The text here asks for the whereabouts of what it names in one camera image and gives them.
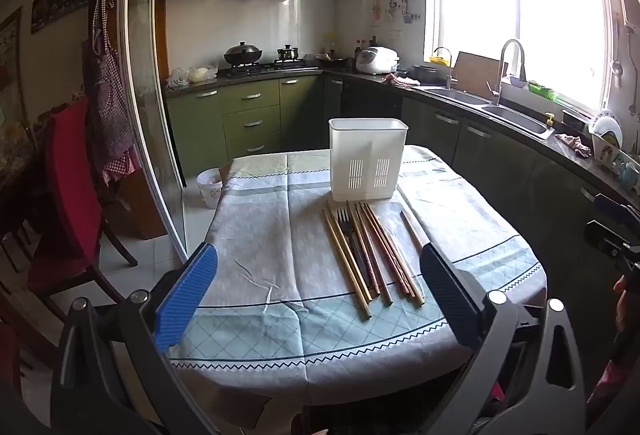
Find sliding door frame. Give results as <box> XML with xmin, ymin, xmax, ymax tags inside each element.
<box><xmin>122</xmin><ymin>0</ymin><xmax>188</xmax><ymax>263</ymax></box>

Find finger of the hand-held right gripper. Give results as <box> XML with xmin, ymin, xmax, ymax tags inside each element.
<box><xmin>594</xmin><ymin>193</ymin><xmax>640</xmax><ymax>227</ymax></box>
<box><xmin>584</xmin><ymin>219</ymin><xmax>640</xmax><ymax>266</ymax></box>

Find black fork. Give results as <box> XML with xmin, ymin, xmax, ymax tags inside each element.
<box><xmin>336</xmin><ymin>208</ymin><xmax>381</xmax><ymax>298</ymax></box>

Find checkered apron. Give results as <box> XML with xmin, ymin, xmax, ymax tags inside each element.
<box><xmin>85</xmin><ymin>0</ymin><xmax>143</xmax><ymax>186</ymax></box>

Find red chair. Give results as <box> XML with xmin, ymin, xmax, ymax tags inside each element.
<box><xmin>27</xmin><ymin>98</ymin><xmax>138</xmax><ymax>316</ymax></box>

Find grey green patterned tablecloth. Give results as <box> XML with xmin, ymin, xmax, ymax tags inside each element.
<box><xmin>167</xmin><ymin>145</ymin><xmax>548</xmax><ymax>413</ymax></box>

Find row of wooden chopsticks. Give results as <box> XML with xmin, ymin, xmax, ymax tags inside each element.
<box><xmin>321</xmin><ymin>200</ymin><xmax>426</xmax><ymax>321</ymax></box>

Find dish rack with plates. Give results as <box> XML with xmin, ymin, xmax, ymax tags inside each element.
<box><xmin>587</xmin><ymin>110</ymin><xmax>640</xmax><ymax>193</ymax></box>

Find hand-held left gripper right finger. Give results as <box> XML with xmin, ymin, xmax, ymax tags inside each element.
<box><xmin>420</xmin><ymin>242</ymin><xmax>588</xmax><ymax>435</ymax></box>

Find white plastic utensil holder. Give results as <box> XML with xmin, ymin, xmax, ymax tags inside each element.
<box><xmin>328</xmin><ymin>118</ymin><xmax>409</xmax><ymax>203</ymax></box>

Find white waste bin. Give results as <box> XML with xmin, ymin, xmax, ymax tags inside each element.
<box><xmin>196</xmin><ymin>168</ymin><xmax>224</xmax><ymax>209</ymax></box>

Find hanging ladle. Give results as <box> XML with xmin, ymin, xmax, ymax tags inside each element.
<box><xmin>612</xmin><ymin>22</ymin><xmax>626</xmax><ymax>88</ymax></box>

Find small steel faucet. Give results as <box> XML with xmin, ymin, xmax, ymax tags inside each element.
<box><xmin>432</xmin><ymin>46</ymin><xmax>458</xmax><ymax>91</ymax></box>

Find black frying pan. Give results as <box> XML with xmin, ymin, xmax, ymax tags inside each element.
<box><xmin>317</xmin><ymin>52</ymin><xmax>356</xmax><ymax>67</ymax></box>

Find gas stove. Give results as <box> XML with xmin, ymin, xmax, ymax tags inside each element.
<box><xmin>220</xmin><ymin>60</ymin><xmax>321</xmax><ymax>78</ymax></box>

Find white rice cooker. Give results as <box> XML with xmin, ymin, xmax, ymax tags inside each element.
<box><xmin>355</xmin><ymin>46</ymin><xmax>401</xmax><ymax>76</ymax></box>

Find tall steel faucet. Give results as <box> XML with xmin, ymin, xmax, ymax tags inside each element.
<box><xmin>487</xmin><ymin>39</ymin><xmax>527</xmax><ymax>106</ymax></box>

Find brown rag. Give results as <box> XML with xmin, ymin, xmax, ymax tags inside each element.
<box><xmin>555</xmin><ymin>134</ymin><xmax>591</xmax><ymax>158</ymax></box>

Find wall poster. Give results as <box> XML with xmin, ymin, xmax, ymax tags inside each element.
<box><xmin>31</xmin><ymin>0</ymin><xmax>91</xmax><ymax>33</ymax></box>

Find wooden cutting board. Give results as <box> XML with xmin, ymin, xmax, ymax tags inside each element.
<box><xmin>452</xmin><ymin>51</ymin><xmax>508</xmax><ymax>98</ymax></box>

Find wall hook rack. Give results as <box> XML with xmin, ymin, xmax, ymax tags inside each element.
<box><xmin>370</xmin><ymin>0</ymin><xmax>421</xmax><ymax>28</ymax></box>

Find green lower kitchen cabinets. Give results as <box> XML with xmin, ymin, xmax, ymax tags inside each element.
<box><xmin>165</xmin><ymin>74</ymin><xmax>640</xmax><ymax>316</ymax></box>

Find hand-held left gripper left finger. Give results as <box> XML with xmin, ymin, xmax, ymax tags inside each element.
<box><xmin>50</xmin><ymin>242</ymin><xmax>221</xmax><ymax>435</ymax></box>

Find steel double sink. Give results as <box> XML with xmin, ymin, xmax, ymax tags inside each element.
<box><xmin>422</xmin><ymin>85</ymin><xmax>556</xmax><ymax>138</ymax></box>

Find black wok with lid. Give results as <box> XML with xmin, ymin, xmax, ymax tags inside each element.
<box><xmin>223</xmin><ymin>41</ymin><xmax>263</xmax><ymax>66</ymax></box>

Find pink cloth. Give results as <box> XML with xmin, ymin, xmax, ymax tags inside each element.
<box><xmin>382</xmin><ymin>72</ymin><xmax>421</xmax><ymax>87</ymax></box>

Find kitchen window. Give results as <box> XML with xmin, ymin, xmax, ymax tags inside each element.
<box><xmin>425</xmin><ymin>0</ymin><xmax>621</xmax><ymax>113</ymax></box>

